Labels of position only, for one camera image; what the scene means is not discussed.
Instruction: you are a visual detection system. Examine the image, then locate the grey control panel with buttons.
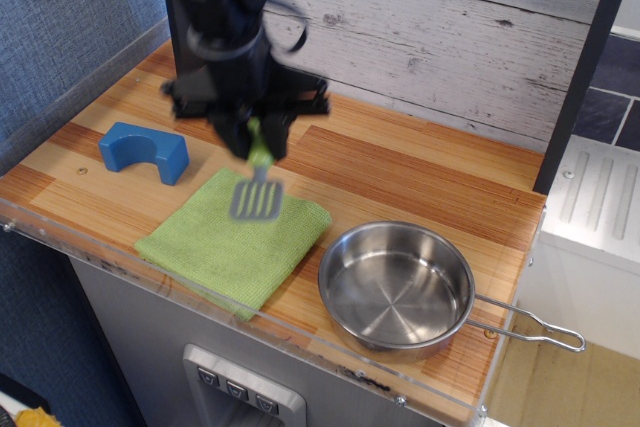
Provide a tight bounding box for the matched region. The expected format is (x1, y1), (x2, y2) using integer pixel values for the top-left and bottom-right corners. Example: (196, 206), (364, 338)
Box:
(182, 344), (307, 426)

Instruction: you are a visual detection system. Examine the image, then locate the white ridged side counter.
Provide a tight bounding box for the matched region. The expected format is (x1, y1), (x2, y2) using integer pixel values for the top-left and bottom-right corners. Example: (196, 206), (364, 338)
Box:
(517, 136), (639, 357)

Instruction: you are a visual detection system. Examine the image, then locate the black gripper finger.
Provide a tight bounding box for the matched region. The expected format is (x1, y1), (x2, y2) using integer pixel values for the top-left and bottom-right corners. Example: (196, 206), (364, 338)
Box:
(261, 112), (291, 160)
(208, 114), (253, 160)

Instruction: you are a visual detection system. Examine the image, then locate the green folded cloth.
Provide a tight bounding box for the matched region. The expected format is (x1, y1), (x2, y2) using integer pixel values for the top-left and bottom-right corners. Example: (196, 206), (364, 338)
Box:
(135, 168), (332, 321)

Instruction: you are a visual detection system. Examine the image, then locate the dark vertical post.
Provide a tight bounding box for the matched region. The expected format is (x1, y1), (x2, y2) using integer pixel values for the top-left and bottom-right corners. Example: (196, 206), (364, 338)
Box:
(533, 0), (623, 195)
(165, 0), (206, 75)

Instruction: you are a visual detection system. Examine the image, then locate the clear acrylic front guard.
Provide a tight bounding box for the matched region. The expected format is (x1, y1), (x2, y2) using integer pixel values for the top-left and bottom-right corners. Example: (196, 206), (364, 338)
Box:
(1, 201), (491, 426)

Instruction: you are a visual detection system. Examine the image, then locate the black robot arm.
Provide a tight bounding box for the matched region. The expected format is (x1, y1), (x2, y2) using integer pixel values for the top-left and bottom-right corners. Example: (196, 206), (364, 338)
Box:
(162, 0), (329, 160)

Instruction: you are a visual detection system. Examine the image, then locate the blue arch block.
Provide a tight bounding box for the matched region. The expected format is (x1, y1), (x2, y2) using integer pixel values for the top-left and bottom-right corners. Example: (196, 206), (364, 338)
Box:
(98, 122), (190, 186)

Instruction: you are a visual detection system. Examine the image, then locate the yellow object at corner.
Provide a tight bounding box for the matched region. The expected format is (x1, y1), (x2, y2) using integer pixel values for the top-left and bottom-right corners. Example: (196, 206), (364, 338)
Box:
(14, 408), (62, 427)

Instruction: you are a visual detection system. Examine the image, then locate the dark left vertical post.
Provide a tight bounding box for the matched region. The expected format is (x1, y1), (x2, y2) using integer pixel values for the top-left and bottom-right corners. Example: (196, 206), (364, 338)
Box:
(165, 0), (206, 75)

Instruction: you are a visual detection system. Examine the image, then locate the silver pot with wire handle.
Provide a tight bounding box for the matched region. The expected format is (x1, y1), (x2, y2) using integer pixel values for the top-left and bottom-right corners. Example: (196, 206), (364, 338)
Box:
(318, 221), (587, 363)

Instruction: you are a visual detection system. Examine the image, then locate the green handled grey spatula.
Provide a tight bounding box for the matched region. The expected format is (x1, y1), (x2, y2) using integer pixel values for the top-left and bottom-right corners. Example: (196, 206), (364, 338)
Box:
(230, 118), (284, 222)

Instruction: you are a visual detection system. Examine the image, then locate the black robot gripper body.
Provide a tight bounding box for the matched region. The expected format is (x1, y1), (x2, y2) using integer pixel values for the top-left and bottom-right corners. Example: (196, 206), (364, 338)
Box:
(161, 34), (330, 119)

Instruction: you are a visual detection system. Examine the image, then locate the dark right vertical post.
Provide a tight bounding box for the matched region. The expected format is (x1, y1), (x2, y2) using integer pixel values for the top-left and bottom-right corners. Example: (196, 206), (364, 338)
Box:
(533, 0), (623, 195)

